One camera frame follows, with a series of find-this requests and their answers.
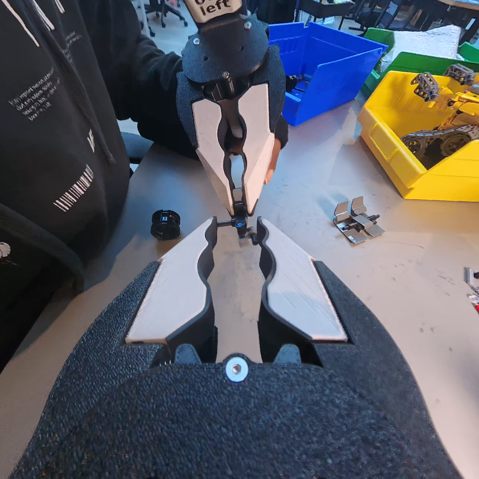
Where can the black utility cart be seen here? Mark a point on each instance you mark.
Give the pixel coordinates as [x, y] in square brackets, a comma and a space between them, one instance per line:
[325, 11]

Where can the green plastic bin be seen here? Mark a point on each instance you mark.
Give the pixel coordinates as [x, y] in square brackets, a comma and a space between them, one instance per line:
[423, 61]

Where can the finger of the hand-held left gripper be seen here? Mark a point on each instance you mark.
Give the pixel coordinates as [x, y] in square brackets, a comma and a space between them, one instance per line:
[207, 131]
[258, 131]

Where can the yellow toy robot model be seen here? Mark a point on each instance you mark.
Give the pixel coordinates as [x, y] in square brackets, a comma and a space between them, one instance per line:
[449, 138]

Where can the grey office chair seat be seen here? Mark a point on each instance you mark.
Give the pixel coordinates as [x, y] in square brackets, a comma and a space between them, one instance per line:
[136, 148]

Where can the bubble wrap sheet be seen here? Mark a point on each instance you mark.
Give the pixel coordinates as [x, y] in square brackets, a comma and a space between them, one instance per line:
[423, 41]

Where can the dark metal rod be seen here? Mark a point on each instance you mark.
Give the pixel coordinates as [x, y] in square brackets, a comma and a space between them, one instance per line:
[374, 217]

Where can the black office chair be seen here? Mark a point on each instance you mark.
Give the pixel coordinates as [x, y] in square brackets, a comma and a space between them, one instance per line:
[164, 15]

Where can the small dark toy part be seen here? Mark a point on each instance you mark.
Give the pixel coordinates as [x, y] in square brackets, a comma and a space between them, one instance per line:
[295, 82]

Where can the blue plastic bin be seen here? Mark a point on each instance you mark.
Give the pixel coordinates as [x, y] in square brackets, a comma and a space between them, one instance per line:
[336, 86]

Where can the yellow plastic bin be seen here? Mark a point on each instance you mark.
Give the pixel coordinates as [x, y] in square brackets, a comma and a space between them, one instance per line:
[441, 187]

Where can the pile of small toy bricks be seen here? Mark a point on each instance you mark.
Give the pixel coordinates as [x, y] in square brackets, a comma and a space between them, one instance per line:
[471, 288]

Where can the person's black printed hoodie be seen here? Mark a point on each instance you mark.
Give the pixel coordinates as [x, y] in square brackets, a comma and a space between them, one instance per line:
[56, 149]

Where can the person's left forearm black sleeve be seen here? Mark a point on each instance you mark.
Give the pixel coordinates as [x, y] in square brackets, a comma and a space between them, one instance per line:
[157, 93]

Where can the grey panel brick assembly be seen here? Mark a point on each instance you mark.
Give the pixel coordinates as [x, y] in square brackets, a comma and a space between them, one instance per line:
[355, 235]

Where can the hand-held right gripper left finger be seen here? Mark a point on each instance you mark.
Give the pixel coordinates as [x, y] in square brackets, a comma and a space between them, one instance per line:
[172, 299]

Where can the black toy wheel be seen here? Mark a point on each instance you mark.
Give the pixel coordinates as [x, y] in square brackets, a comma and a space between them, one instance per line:
[165, 224]

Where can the person's left hand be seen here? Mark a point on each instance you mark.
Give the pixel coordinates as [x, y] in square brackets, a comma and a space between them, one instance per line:
[275, 161]

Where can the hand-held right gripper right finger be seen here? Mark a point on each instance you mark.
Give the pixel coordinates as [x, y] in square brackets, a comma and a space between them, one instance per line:
[303, 299]

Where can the small black grey brick assembly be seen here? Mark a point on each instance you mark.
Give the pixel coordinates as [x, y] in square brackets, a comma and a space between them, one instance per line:
[239, 224]

